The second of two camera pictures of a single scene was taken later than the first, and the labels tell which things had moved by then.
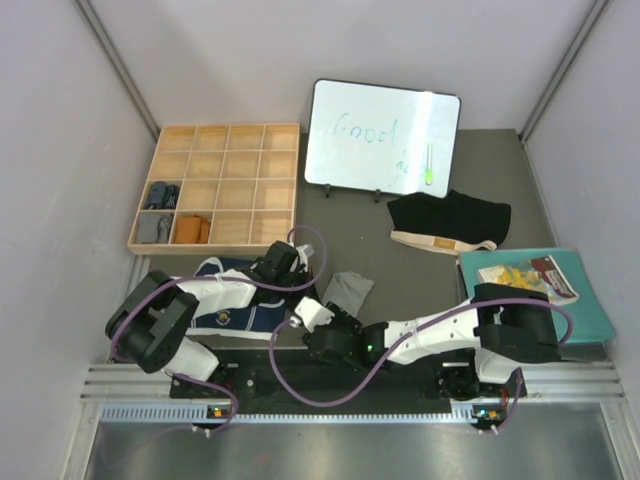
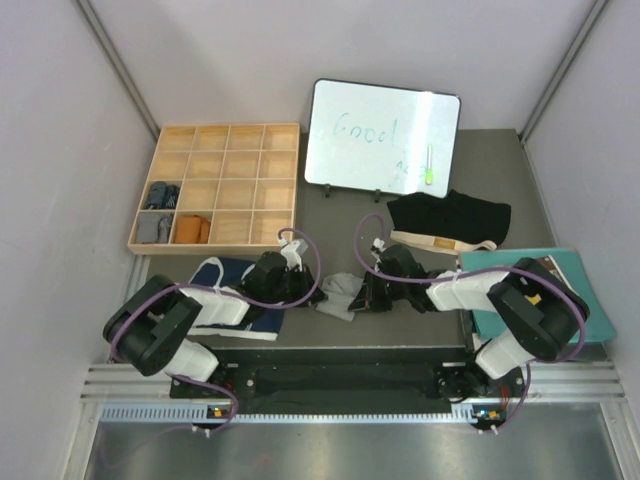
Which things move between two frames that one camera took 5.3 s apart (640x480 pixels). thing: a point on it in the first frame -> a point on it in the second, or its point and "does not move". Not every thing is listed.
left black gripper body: x=296 y=277 does not move
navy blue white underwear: x=248 y=319 does not move
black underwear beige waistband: x=453 y=223 does not move
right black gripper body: x=342 y=321 -> x=399 y=290
